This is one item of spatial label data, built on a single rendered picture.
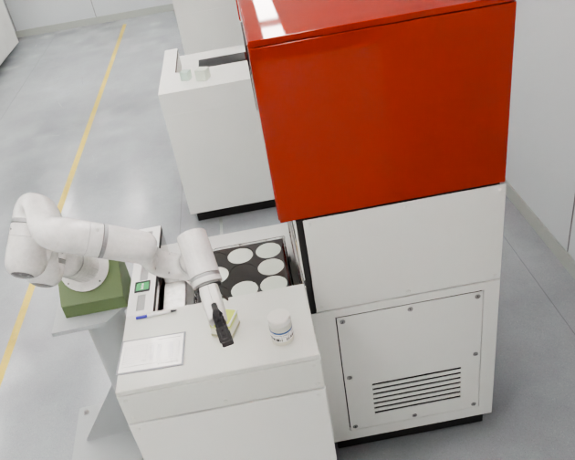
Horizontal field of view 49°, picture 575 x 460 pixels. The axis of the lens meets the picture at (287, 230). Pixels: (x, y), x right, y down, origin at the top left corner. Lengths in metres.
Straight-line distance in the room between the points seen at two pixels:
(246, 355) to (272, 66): 0.86
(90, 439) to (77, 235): 1.74
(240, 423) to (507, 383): 1.46
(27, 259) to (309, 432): 1.05
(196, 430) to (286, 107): 1.05
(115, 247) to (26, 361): 2.24
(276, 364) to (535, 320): 1.83
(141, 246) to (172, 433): 0.71
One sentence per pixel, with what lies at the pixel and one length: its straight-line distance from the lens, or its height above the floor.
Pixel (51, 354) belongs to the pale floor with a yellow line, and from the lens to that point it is 3.78.
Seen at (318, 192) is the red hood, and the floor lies 1.31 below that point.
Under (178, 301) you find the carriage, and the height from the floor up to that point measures 0.88.
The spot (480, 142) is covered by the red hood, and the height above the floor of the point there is 1.38.
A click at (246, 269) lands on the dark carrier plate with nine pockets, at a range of 2.39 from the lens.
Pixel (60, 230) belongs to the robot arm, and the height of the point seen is 1.55.
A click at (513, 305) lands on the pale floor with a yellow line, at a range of 3.52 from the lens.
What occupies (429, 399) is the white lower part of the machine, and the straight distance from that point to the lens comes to 2.72.
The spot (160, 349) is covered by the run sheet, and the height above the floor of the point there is 0.97.
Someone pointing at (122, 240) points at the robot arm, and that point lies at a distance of 1.65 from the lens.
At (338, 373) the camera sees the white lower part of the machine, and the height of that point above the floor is 0.49.
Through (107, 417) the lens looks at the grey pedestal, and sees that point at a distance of 3.11.
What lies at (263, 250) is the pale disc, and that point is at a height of 0.90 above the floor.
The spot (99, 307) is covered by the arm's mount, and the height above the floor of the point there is 0.84.
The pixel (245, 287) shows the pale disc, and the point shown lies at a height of 0.90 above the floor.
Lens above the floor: 2.33
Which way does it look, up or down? 34 degrees down
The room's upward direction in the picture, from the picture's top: 10 degrees counter-clockwise
